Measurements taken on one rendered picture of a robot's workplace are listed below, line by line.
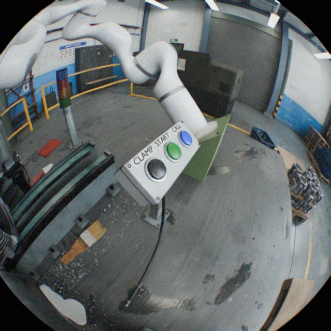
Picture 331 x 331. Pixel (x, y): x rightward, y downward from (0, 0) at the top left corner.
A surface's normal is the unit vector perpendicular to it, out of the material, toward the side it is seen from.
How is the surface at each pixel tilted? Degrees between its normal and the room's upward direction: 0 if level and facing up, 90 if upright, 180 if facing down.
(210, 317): 0
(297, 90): 90
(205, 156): 90
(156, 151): 37
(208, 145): 90
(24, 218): 90
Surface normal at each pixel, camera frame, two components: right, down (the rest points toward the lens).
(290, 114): -0.51, 0.57
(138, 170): 0.59, -0.31
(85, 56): 0.86, 0.41
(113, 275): 0.10, -0.71
